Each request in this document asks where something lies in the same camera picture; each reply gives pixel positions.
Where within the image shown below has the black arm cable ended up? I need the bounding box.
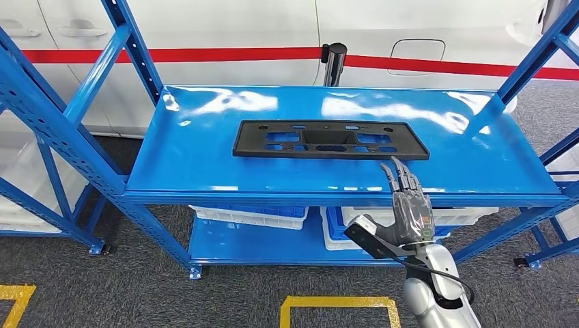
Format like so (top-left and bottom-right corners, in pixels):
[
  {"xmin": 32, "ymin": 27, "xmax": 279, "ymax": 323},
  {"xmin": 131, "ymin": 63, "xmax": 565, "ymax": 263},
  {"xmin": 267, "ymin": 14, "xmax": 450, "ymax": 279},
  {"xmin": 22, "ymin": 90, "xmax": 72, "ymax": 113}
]
[{"xmin": 393, "ymin": 256, "xmax": 476, "ymax": 305}]

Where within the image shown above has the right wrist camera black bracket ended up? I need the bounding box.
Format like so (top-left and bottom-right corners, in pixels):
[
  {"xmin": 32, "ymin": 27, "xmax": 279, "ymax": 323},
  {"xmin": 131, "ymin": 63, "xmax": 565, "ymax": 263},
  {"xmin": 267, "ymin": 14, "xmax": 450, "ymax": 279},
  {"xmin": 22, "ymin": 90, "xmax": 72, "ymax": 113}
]
[{"xmin": 343, "ymin": 215, "xmax": 408, "ymax": 261}]

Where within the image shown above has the yellow floor tape square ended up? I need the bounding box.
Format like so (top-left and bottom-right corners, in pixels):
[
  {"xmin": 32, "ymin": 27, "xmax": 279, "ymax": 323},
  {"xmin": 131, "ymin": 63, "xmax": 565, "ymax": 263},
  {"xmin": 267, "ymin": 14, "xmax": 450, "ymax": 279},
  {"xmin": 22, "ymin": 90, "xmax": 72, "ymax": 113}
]
[
  {"xmin": 0, "ymin": 284, "xmax": 37, "ymax": 328},
  {"xmin": 279, "ymin": 295, "xmax": 401, "ymax": 328}
]

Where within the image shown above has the black stanchion post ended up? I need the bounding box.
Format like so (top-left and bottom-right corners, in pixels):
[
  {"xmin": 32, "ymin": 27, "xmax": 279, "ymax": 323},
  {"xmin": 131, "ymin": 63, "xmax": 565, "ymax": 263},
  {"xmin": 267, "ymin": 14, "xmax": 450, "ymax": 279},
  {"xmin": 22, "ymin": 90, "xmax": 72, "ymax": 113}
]
[{"xmin": 320, "ymin": 42, "xmax": 348, "ymax": 87}]

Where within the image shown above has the black plastic panel part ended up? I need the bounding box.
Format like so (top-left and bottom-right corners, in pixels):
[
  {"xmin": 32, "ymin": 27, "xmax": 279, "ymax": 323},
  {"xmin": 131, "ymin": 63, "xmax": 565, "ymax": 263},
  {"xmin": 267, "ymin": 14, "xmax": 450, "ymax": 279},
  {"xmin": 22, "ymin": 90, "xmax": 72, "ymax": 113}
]
[{"xmin": 231, "ymin": 119, "xmax": 431, "ymax": 161}]

